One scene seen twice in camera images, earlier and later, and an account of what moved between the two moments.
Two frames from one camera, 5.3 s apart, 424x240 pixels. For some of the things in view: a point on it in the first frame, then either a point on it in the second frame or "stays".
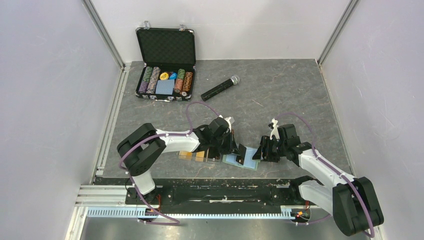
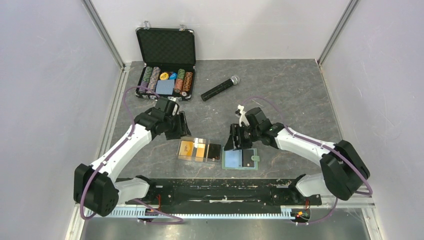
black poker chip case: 167,54 stays
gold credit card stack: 200,156 stays
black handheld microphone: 234,80 stays
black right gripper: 261,154 to 231,144
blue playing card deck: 165,87 stays
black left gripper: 232,148 to 182,129
